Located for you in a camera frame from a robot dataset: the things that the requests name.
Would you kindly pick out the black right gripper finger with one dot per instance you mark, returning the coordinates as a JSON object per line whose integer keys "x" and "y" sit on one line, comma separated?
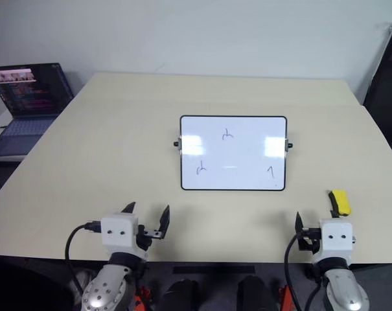
{"x": 335, "y": 214}
{"x": 298, "y": 225}

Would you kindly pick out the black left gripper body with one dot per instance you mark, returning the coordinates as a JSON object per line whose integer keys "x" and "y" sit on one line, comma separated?
{"x": 144, "y": 241}

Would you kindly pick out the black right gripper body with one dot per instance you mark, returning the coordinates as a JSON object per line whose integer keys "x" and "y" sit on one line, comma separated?
{"x": 309, "y": 241}

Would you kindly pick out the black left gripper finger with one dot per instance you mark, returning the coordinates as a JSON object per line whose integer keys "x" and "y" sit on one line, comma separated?
{"x": 164, "y": 222}
{"x": 129, "y": 209}

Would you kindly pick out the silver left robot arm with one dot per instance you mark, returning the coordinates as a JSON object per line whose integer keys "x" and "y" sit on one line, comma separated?
{"x": 106, "y": 288}

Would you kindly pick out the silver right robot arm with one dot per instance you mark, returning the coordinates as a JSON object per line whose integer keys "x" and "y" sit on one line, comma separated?
{"x": 343, "y": 288}

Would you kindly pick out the yellow eraser with black felt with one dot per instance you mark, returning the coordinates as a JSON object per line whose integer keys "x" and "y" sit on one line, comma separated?
{"x": 342, "y": 202}

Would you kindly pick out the orange-red part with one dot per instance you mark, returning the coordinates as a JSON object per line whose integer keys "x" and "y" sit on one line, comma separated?
{"x": 143, "y": 296}
{"x": 285, "y": 296}

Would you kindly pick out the small black-framed whiteboard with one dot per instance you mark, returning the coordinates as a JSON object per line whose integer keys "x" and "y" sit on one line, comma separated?
{"x": 233, "y": 152}

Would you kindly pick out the open blue laptop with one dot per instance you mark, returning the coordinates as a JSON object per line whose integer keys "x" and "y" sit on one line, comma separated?
{"x": 27, "y": 94}

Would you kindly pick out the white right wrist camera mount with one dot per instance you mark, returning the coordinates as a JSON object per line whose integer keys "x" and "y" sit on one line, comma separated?
{"x": 336, "y": 238}

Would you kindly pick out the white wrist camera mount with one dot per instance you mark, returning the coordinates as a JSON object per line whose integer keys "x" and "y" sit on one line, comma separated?
{"x": 336, "y": 238}
{"x": 118, "y": 231}

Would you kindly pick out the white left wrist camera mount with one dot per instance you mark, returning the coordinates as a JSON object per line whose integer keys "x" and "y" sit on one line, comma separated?
{"x": 118, "y": 231}

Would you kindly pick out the black panel with metal frame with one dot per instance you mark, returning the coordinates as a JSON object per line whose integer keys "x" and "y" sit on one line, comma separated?
{"x": 388, "y": 81}

